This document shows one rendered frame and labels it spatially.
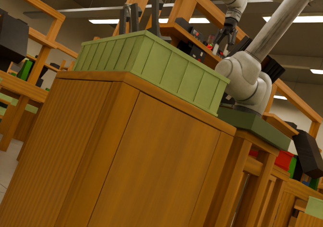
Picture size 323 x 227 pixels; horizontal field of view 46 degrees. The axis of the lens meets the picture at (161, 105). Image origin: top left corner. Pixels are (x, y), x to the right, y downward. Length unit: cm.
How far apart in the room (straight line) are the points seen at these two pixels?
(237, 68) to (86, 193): 99
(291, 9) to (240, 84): 43
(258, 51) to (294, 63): 916
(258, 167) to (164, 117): 85
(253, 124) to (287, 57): 948
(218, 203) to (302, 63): 932
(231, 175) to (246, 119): 27
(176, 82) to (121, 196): 44
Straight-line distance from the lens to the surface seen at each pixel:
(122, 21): 178
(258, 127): 185
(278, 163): 251
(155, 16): 148
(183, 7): 305
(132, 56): 132
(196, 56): 301
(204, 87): 145
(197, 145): 138
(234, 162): 185
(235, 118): 187
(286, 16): 196
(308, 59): 1097
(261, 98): 204
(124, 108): 121
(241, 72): 187
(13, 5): 1273
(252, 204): 204
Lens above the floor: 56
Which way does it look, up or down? 8 degrees up
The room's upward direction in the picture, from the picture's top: 21 degrees clockwise
